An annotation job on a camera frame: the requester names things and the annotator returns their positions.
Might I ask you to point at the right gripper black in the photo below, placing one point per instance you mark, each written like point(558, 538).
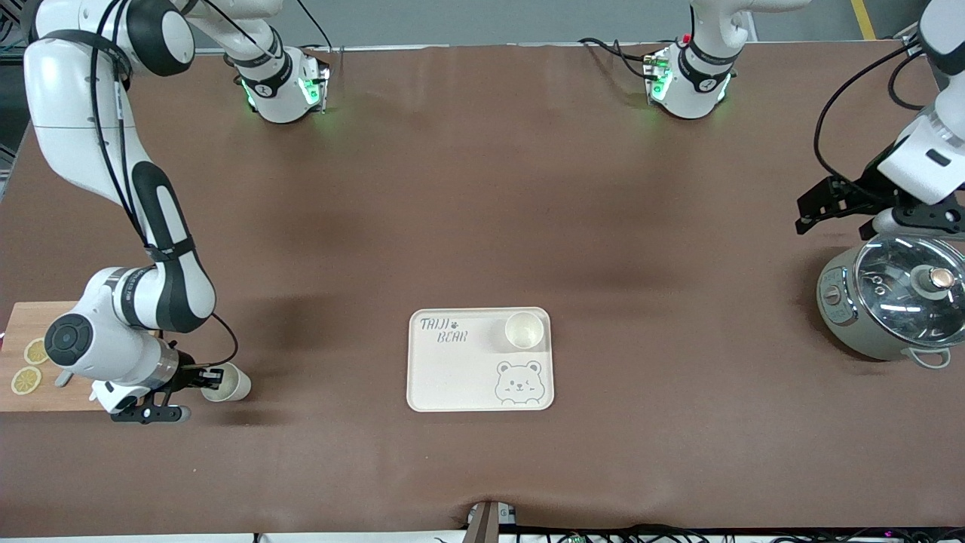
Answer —
point(185, 375)

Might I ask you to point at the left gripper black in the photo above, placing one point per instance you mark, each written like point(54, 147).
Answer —
point(862, 188)

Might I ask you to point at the white IKEA cup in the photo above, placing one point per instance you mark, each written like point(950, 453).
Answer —
point(235, 385)
point(524, 332)

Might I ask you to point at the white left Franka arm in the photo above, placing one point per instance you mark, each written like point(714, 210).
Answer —
point(701, 75)

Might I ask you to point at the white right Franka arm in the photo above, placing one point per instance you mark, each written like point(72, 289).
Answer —
point(75, 98)

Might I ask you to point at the cream tray with bear print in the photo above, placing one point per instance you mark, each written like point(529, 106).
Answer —
point(452, 377)

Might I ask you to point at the glass pot lid with knob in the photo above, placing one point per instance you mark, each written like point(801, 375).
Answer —
point(897, 302)

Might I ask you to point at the grey plastic knife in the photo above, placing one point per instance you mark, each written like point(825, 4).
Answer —
point(63, 378)

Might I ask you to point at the grey-green electric cooking pot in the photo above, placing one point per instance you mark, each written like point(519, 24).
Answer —
point(867, 339)

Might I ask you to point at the lemon slice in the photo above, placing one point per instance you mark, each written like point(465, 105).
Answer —
point(35, 351)
point(26, 381)

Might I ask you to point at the bamboo cutting board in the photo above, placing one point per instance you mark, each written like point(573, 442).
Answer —
point(15, 320)

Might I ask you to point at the brown table cover mat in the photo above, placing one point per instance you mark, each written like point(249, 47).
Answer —
point(482, 188)

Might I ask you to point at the aluminium frame profile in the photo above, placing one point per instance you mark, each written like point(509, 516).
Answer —
point(910, 47)
point(9, 34)

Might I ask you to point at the camera mount at table edge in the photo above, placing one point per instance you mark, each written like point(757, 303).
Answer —
point(486, 524)

